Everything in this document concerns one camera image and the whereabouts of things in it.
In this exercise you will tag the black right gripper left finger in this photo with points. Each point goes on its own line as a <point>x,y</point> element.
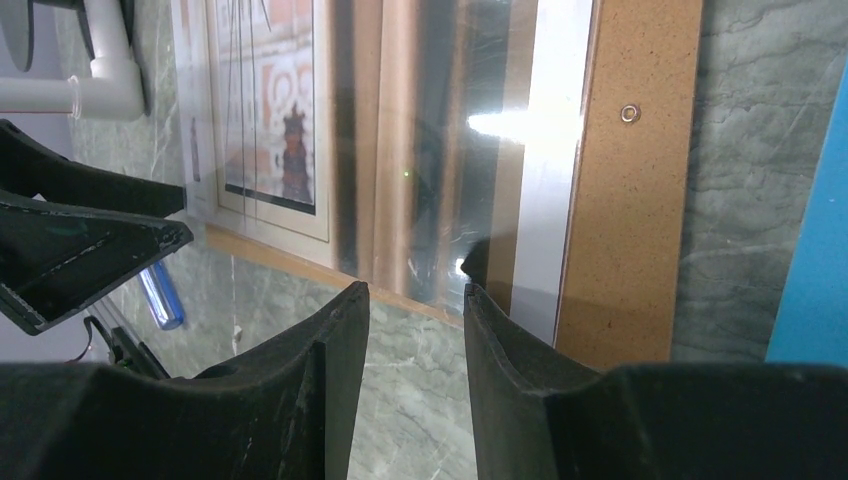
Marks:
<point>284,409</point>

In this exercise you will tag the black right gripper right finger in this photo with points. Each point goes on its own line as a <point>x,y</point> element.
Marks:
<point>538,414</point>

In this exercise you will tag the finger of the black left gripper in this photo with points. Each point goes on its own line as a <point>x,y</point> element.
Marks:
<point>57,259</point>
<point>30,169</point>

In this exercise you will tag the blue handled screwdriver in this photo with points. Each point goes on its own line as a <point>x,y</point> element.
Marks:
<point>162,298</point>

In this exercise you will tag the printed plant photo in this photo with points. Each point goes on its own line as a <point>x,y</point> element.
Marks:
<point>254,87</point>

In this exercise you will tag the blue picture frame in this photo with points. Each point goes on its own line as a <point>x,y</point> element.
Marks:
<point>811,323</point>

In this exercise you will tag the clear glass pane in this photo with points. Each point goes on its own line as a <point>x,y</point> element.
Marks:
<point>456,129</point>

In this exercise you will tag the brown frame backing board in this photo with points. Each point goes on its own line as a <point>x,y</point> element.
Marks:
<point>625,221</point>

